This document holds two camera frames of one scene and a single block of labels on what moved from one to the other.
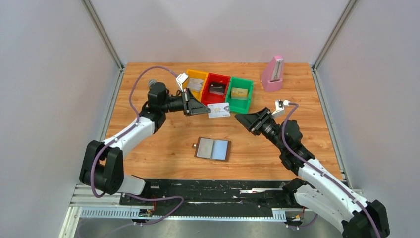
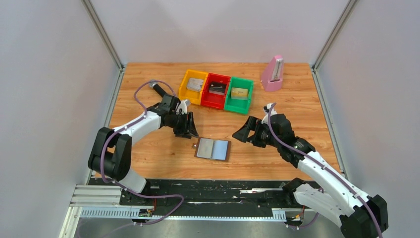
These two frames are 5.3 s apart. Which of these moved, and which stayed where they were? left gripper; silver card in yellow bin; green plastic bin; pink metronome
Moved: left gripper
Stayed: green plastic bin; pink metronome; silver card in yellow bin
